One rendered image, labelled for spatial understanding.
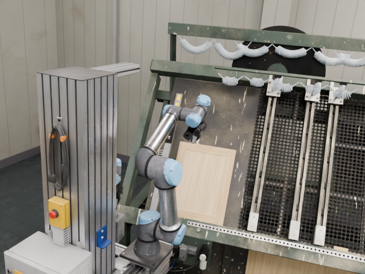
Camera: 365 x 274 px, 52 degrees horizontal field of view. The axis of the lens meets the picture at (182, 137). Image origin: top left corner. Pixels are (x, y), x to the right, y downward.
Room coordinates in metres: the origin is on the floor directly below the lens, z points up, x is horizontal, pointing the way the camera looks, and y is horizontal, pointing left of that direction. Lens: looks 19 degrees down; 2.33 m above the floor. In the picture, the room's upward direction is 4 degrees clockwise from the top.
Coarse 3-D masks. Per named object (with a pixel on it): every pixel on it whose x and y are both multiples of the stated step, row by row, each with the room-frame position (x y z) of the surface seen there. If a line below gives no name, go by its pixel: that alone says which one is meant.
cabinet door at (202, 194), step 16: (192, 144) 2.69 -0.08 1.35; (192, 160) 2.62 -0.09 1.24; (208, 160) 2.60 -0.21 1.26; (224, 160) 2.58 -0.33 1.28; (192, 176) 2.55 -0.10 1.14; (208, 176) 2.53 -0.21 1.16; (224, 176) 2.51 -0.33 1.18; (176, 192) 2.49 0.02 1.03; (192, 192) 2.47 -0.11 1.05; (208, 192) 2.46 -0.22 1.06; (224, 192) 2.44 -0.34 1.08; (192, 208) 2.40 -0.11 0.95; (208, 208) 2.39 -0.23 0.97; (224, 208) 2.37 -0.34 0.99
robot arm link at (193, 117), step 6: (186, 108) 1.93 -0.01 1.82; (192, 108) 1.95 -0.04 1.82; (198, 108) 1.92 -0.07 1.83; (180, 114) 1.91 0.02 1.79; (186, 114) 1.90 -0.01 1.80; (192, 114) 1.88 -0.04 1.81; (198, 114) 1.89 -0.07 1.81; (204, 114) 1.94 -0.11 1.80; (186, 120) 1.88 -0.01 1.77; (192, 120) 1.86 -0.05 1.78; (198, 120) 1.87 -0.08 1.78; (192, 126) 1.88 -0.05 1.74
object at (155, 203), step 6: (174, 102) 2.90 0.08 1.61; (180, 102) 2.89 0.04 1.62; (174, 132) 2.77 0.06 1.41; (168, 144) 2.70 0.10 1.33; (168, 150) 2.67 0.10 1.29; (162, 156) 2.65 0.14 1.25; (168, 156) 2.65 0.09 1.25; (156, 192) 2.49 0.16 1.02; (156, 198) 2.46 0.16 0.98; (156, 204) 2.43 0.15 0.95; (156, 210) 2.42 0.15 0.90
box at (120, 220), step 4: (116, 216) 2.26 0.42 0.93; (120, 216) 2.26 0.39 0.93; (116, 220) 2.21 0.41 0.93; (120, 220) 2.23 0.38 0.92; (116, 224) 2.19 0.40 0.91; (120, 224) 2.23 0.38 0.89; (116, 228) 2.19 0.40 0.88; (120, 228) 2.23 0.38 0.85; (116, 232) 2.19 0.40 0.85; (120, 232) 2.23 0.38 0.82; (116, 236) 2.19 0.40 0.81; (120, 236) 2.23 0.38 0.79; (116, 240) 2.19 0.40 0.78
